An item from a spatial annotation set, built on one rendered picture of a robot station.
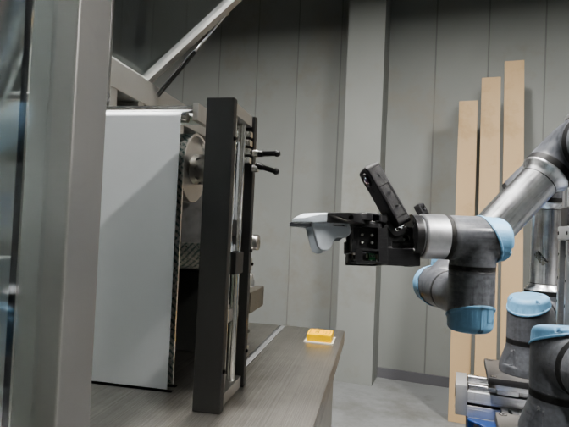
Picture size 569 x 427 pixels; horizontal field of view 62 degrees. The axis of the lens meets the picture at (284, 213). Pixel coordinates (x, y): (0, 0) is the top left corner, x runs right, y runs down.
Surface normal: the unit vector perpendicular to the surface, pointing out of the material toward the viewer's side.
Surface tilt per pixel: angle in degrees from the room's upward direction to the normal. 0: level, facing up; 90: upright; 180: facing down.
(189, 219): 88
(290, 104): 90
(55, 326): 90
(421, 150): 90
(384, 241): 82
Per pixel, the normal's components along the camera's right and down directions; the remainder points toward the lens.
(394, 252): 0.11, -0.16
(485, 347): -0.33, -0.23
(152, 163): -0.19, -0.04
